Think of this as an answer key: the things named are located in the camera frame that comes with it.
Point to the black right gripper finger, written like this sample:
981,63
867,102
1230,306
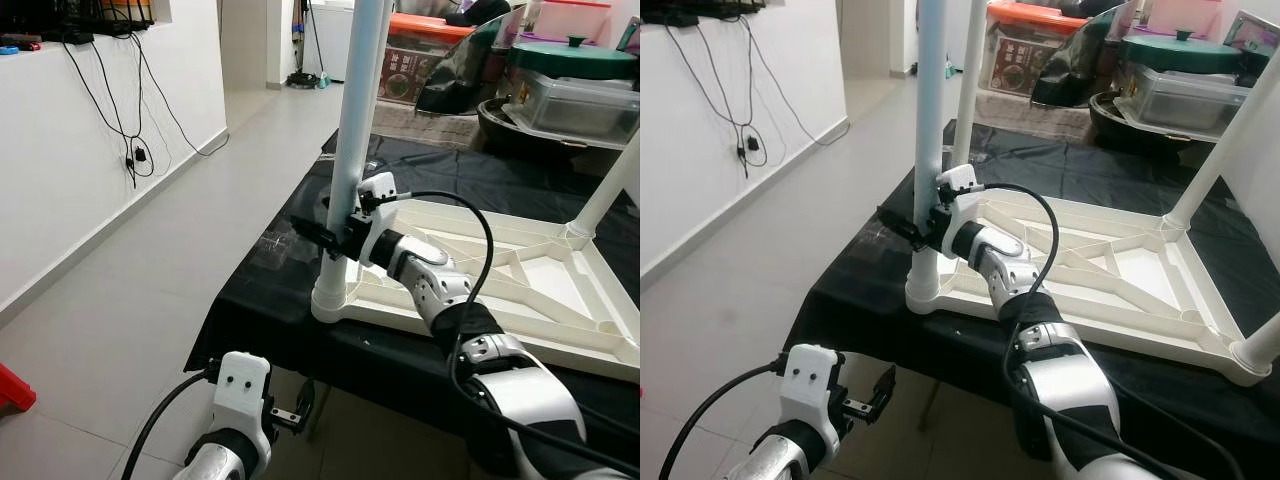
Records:
898,228
315,235

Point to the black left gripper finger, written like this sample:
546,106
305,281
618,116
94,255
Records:
885,388
305,398

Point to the white plastic children table top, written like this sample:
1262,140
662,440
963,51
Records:
1150,280
560,290

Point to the clear tape patch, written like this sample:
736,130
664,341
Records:
280,245

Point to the black tablecloth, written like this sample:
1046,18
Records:
260,290
850,290

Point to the beige patterned box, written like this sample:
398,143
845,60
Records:
1040,115
430,125

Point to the black head mop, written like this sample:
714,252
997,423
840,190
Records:
305,80

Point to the black power adapter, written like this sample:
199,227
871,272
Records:
140,155
752,148

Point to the black round bowl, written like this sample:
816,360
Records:
1110,125
500,135

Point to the orange lid storage box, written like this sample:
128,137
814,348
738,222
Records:
1025,60
420,70

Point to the white appliance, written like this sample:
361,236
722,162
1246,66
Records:
330,40

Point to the clear plastic storage box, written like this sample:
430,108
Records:
580,110
1180,100

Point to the red plastic object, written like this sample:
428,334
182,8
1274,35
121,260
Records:
15,390

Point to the green round lid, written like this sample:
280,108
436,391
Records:
570,60
1180,52

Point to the pink plastic box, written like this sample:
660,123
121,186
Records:
575,20
1185,15

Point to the colourful printed carton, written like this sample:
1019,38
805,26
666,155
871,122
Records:
630,35
1255,35

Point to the grey metal table frame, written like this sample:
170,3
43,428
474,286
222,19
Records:
319,410
930,405

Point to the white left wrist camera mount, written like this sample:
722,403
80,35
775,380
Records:
810,380
243,385

